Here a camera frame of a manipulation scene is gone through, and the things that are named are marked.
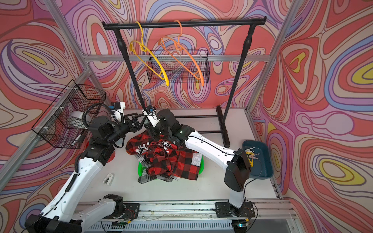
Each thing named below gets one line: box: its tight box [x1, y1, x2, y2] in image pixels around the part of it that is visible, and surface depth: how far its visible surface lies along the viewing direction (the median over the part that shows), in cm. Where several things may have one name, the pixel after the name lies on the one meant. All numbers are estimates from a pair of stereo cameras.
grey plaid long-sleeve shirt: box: [134, 153, 181, 184], surface depth 75 cm
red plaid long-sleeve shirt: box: [125, 131, 203, 181], surface depth 75 cm
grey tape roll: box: [69, 110, 89, 126], surface depth 74 cm
